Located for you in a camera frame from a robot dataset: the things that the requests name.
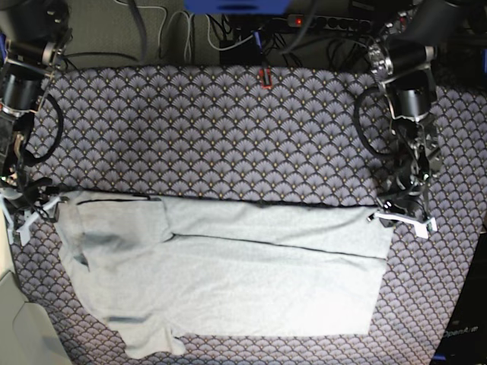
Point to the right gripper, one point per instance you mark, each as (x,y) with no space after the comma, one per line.
(32,198)

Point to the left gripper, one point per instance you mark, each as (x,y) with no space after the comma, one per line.
(406,192)

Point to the light grey T-shirt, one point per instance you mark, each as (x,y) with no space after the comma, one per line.
(156,269)

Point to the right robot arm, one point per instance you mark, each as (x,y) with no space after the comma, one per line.
(34,35)

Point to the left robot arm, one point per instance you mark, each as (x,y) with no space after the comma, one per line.
(404,60)

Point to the grey plastic bin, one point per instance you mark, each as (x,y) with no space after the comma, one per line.
(27,334)

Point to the fan-patterned table cloth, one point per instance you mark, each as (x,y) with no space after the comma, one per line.
(216,133)

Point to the red black table clamp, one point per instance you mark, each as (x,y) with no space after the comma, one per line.
(265,76)

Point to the black box behind table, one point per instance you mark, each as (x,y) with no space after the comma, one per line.
(246,54)

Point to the blue box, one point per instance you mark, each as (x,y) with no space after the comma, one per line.
(236,6)

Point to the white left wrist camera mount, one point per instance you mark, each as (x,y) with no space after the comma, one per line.
(423,228)

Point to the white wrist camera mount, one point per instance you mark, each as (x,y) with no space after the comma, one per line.
(20,214)
(423,228)

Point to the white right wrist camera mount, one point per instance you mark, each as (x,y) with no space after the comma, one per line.
(20,214)

